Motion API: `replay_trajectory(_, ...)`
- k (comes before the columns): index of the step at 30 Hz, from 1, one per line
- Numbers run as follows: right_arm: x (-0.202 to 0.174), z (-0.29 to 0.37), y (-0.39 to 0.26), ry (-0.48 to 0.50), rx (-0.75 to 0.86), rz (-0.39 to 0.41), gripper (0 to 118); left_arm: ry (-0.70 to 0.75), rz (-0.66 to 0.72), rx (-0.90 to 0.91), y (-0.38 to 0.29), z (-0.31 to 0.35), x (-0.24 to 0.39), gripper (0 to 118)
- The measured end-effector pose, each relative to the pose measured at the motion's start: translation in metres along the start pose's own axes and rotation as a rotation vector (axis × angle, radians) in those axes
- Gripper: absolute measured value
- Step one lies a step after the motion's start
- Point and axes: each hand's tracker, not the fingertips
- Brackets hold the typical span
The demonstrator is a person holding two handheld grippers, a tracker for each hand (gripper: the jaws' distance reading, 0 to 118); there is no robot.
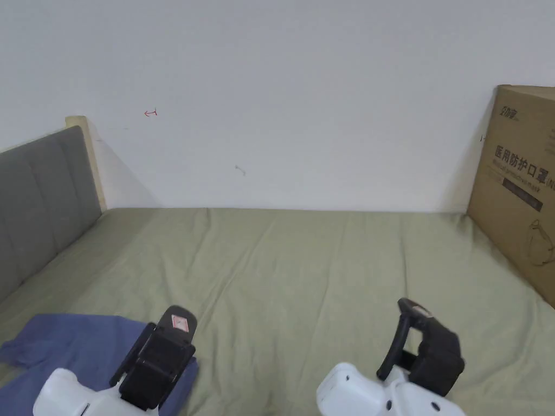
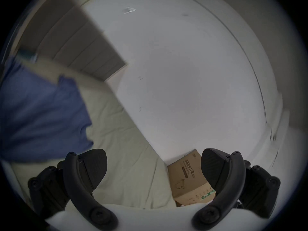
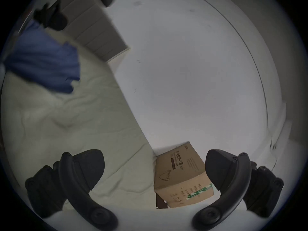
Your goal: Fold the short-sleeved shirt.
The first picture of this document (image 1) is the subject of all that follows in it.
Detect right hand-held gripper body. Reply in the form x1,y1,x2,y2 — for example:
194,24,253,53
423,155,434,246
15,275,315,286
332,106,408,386
316,320,466,416

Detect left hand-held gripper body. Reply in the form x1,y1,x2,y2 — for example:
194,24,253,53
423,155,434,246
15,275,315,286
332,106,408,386
32,326,197,416

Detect brown cardboard carton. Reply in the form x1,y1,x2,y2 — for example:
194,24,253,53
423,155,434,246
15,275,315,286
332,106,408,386
466,84,555,311

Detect bed with pale green sheet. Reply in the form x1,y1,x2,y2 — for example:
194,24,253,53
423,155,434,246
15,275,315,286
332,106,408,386
0,207,555,416

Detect blue garment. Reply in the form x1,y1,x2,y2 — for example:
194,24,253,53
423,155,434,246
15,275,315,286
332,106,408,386
0,314,201,416

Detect grey padded headboard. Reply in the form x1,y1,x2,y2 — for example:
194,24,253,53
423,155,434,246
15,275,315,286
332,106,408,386
0,115,107,305

